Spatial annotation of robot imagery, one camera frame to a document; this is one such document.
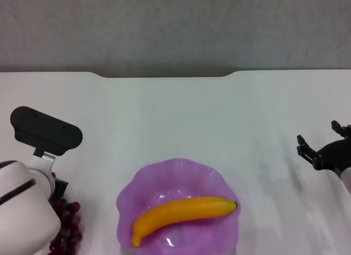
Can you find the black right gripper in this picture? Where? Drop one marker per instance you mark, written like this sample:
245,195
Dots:
333,156

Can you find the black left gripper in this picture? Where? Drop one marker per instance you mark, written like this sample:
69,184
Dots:
59,187

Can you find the purple wavy plastic bowl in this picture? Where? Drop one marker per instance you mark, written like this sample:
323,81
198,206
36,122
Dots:
164,181

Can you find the yellow plastic banana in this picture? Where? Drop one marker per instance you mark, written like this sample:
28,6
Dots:
178,214

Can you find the dark red grape bunch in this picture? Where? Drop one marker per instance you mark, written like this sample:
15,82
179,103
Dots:
68,225

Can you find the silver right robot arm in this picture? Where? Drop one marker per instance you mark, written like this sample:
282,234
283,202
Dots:
346,179

